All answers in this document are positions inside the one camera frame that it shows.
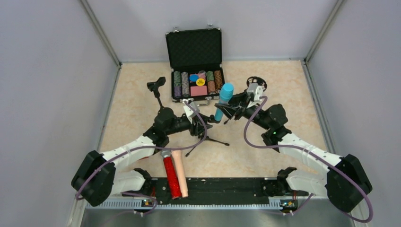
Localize black tripod clip mic stand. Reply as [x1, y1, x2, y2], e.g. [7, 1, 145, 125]
[185, 132, 230, 157]

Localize blue toy microphone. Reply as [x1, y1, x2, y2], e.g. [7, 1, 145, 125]
[214, 83, 234, 122]

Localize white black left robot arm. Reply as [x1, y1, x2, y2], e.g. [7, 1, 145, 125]
[71, 105, 214, 206]

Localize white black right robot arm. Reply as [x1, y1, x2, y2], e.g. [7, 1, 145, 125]
[215, 93, 373, 216]

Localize black round-base mic stand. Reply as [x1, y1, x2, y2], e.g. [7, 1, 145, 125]
[147, 77, 173, 114]

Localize orange brown chip stack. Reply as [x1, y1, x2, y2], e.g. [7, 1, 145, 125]
[214, 70, 224, 92]

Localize pink card deck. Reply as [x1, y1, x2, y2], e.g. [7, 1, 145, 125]
[190, 86, 208, 97]

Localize green red chip stack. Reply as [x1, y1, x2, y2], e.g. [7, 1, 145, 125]
[206, 71, 216, 95]

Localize peach pink microphone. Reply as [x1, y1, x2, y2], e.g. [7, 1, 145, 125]
[172, 150, 189, 198]

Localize yellow big blind button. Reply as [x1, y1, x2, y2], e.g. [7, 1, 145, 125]
[196, 78, 206, 87]

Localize blue dealer button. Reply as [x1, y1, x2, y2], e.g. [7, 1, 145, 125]
[189, 74, 199, 83]

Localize green poker chip stack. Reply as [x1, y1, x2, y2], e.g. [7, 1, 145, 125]
[173, 71, 182, 98]

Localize black poker chip case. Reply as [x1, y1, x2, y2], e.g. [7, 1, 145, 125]
[165, 27, 225, 103]

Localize red glitter microphone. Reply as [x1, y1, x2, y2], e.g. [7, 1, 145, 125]
[160, 150, 182, 200]

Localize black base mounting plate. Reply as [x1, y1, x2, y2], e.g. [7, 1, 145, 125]
[141, 177, 285, 205]

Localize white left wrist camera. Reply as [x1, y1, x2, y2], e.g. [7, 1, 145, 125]
[182, 99, 200, 123]

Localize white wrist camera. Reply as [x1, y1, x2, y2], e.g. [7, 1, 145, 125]
[246, 83, 263, 102]
[182, 99, 200, 123]

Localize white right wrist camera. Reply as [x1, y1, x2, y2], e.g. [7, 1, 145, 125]
[246, 83, 263, 102]

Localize black tripod shock-mount stand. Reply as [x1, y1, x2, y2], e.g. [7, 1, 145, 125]
[246, 76, 268, 92]

